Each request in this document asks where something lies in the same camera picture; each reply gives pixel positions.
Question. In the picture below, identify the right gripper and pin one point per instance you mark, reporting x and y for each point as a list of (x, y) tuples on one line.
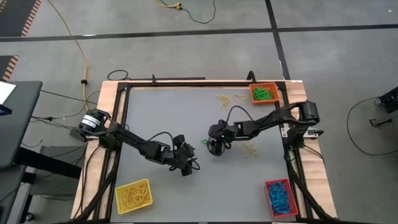
[(224, 132)]

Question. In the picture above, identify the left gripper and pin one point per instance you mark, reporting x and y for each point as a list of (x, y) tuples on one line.
[(180, 155)]

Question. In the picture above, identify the green rubber band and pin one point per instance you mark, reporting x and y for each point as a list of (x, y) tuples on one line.
[(258, 92), (256, 97), (267, 91), (265, 95), (261, 96), (203, 142)]

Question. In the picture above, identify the blue rubber band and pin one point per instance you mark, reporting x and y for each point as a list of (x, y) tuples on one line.
[(274, 187), (272, 199), (276, 196), (282, 203), (280, 208), (285, 188)]

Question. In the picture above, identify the yellow plastic basket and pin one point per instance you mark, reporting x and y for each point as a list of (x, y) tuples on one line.
[(121, 202)]

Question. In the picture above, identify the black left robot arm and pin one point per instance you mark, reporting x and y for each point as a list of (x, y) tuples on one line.
[(130, 140)]

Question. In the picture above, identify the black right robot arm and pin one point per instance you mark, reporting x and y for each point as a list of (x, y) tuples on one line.
[(273, 116)]

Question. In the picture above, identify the black clamp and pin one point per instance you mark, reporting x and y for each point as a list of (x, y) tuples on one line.
[(251, 76)]

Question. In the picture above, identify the orange plastic basket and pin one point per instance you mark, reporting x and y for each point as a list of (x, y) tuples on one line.
[(275, 87)]

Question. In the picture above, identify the black metal bar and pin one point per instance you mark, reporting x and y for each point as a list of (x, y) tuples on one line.
[(174, 78)]

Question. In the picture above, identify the red plastic basket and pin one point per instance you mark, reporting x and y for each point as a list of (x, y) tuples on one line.
[(295, 211)]

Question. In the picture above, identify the black equipment stand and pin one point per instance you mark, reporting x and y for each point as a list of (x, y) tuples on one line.
[(390, 101)]

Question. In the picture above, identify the black desk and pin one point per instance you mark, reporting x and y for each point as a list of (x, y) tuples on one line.
[(18, 130)]

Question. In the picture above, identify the white paper sheet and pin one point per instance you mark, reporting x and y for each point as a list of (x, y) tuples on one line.
[(5, 91)]

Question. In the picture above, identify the small hazard striped mat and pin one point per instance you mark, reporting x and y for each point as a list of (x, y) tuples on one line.
[(4, 63)]

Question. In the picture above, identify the large hazard striped mat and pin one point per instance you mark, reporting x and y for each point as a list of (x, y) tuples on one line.
[(15, 15)]

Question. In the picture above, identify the black desk leg frame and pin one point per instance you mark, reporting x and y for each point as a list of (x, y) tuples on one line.
[(46, 163)]

